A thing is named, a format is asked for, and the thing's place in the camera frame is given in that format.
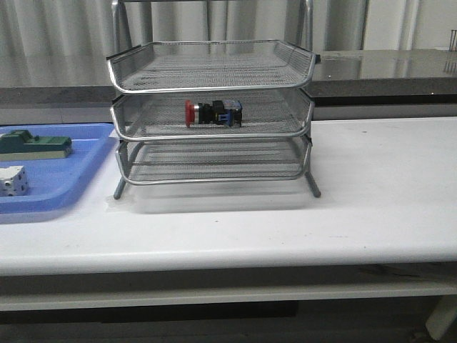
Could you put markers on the grey stone counter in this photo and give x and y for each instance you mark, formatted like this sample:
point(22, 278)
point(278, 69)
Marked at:
point(426, 76)

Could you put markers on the blue plastic tray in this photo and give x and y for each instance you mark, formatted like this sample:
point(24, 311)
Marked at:
point(58, 183)

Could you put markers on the red emergency stop button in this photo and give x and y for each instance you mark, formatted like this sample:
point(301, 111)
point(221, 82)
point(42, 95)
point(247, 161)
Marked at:
point(220, 112)

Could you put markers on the white grey electrical block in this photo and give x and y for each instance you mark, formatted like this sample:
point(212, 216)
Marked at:
point(14, 181)

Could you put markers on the white table leg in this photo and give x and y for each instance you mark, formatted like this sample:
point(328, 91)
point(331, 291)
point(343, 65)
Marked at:
point(442, 317)

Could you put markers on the green terminal block component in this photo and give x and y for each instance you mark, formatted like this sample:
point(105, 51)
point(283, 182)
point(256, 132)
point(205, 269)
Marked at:
point(22, 145)

